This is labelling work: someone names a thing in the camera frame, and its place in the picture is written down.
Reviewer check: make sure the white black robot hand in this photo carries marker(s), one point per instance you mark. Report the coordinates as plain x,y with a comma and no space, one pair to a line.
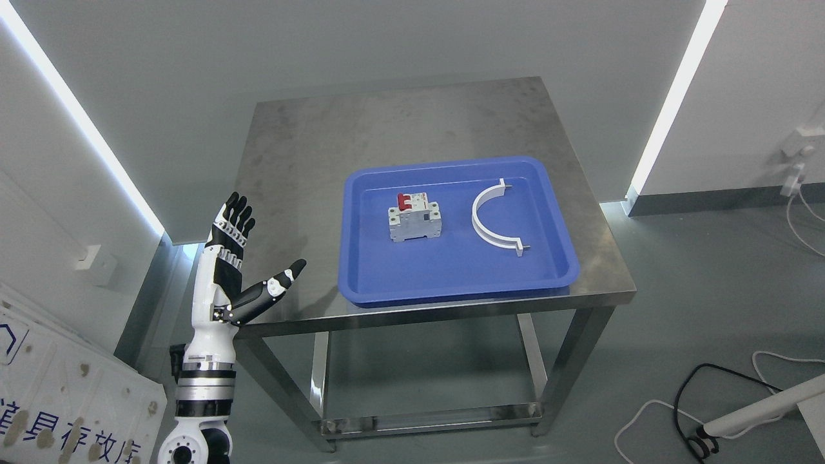
220,304

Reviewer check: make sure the white red circuit breaker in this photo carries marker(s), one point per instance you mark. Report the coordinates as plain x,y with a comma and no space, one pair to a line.
415,216

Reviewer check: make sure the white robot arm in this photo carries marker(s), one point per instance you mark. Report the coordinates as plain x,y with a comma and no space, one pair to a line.
203,401

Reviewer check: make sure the blue plastic tray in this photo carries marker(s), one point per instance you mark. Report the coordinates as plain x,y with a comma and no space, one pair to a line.
375,271

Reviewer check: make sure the white printed sign board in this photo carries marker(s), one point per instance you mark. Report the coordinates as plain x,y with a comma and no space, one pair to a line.
66,400

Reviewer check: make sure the stainless steel table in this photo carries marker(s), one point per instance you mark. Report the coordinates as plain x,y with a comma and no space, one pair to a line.
298,156

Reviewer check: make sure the white desk leg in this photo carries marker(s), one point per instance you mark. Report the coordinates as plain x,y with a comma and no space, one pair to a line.
759,412

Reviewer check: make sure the white wall socket left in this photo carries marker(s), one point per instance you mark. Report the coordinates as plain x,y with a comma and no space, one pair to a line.
97,266

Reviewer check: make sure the white curved plastic bracket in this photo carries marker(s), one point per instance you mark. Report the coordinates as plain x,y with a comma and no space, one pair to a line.
514,243

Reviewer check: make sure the white wall plug right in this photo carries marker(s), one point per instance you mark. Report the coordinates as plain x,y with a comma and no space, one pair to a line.
801,146

